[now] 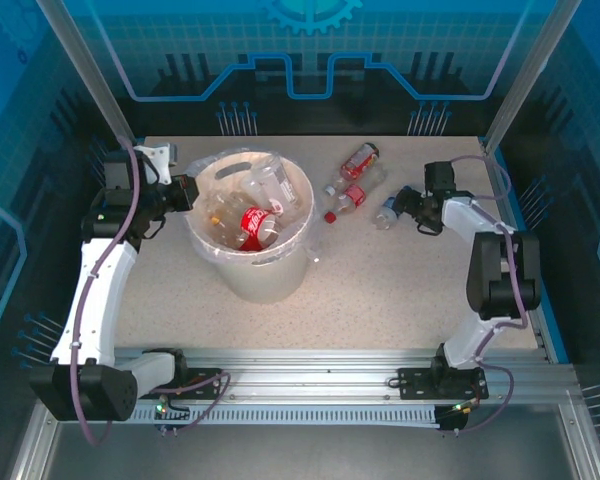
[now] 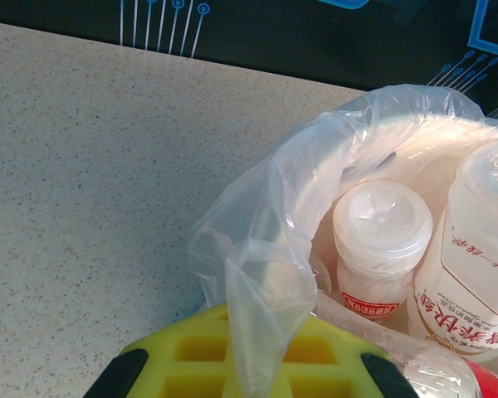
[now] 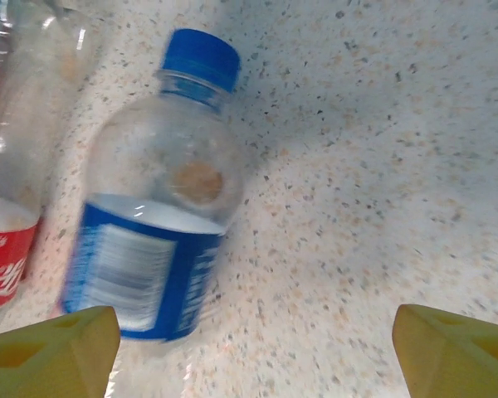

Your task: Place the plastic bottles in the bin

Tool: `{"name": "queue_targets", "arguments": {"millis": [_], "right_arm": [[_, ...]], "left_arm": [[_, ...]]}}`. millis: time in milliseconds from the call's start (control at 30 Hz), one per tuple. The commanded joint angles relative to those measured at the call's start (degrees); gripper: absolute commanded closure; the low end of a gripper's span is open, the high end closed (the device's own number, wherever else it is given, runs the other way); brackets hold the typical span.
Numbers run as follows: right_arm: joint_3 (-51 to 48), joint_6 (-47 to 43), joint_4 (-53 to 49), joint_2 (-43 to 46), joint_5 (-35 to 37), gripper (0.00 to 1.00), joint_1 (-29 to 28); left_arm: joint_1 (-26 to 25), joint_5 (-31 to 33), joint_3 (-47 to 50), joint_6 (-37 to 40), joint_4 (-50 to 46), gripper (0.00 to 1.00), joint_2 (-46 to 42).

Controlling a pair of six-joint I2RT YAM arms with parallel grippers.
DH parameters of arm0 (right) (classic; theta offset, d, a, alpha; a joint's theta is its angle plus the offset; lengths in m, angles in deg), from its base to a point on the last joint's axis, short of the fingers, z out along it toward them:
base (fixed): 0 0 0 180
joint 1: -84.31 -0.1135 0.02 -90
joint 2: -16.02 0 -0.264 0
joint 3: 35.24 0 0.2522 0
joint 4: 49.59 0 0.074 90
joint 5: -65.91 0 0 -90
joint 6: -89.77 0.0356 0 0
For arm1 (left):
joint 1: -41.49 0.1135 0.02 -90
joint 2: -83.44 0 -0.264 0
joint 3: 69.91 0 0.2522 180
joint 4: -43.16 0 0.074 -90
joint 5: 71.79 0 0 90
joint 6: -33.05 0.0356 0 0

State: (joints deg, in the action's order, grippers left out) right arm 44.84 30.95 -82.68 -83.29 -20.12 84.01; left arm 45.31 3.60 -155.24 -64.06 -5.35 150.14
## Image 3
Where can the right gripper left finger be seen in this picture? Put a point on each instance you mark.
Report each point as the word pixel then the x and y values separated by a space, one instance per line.
pixel 37 365

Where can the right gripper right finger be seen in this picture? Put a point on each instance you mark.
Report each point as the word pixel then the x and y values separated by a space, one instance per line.
pixel 460 360

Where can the clear bottle red soda label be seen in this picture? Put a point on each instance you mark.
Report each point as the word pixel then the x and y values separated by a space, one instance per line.
pixel 4 265

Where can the blue label blue cap bottle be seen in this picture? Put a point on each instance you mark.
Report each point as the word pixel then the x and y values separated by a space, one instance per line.
pixel 149 166

